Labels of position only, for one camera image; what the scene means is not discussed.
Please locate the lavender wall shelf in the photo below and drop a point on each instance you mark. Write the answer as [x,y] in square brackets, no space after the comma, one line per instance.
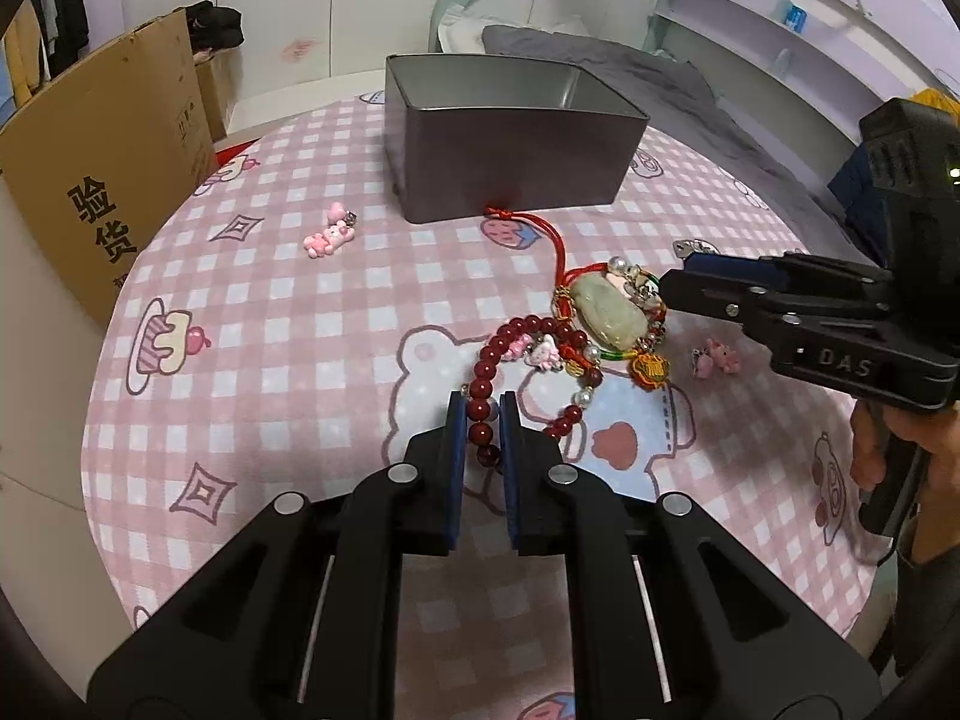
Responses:
[750,45]

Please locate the pink bear charm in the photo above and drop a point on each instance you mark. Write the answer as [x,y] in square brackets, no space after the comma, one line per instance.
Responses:
[326,238]

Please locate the grey metal tin box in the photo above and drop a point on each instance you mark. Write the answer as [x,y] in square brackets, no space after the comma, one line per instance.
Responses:
[510,157]

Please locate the silver metal charm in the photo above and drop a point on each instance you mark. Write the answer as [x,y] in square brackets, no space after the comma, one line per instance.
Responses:
[691,247]

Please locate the person's right forearm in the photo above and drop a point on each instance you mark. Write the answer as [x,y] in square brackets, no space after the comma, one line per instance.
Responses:
[926,615]

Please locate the red cloth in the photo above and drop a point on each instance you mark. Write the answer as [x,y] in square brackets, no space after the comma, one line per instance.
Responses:
[238,144]

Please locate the white low platform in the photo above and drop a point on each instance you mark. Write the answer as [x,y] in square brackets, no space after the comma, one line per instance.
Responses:
[300,101]

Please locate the pink checked tablecloth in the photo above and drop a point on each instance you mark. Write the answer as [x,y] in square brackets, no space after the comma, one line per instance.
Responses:
[300,360]

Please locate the black hanging jacket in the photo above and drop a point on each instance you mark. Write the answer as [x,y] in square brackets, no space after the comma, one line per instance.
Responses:
[67,7]

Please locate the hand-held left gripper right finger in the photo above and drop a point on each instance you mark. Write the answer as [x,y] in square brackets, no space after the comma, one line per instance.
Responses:
[510,465]

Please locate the person's right hand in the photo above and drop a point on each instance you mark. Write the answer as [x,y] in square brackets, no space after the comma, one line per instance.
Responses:
[868,450]

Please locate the yellow hanging garment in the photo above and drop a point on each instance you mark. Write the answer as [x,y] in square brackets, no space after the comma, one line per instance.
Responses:
[22,52]

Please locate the dark blue garment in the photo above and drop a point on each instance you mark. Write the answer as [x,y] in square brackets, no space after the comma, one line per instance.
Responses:
[855,195]

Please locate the white wardrobe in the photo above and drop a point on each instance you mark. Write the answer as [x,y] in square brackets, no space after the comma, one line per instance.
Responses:
[360,7]

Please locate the pink pig charm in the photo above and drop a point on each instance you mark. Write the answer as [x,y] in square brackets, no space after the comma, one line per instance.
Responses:
[716,356]

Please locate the black bag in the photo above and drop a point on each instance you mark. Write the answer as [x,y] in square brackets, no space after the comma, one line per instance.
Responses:
[216,24]

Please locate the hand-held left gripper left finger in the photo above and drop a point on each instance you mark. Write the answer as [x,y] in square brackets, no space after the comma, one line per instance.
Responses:
[454,465]

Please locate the white pillow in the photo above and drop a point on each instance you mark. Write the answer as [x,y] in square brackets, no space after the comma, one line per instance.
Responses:
[461,30]

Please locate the large cardboard box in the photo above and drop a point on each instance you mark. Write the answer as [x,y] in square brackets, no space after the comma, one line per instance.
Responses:
[97,150]

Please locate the small blue box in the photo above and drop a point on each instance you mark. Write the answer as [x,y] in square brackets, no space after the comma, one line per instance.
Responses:
[794,16]

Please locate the grey bed blanket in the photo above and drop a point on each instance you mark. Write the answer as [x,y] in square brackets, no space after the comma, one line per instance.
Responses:
[675,75]

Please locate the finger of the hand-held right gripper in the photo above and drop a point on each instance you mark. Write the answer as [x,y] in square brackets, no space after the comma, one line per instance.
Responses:
[724,266]
[705,292]

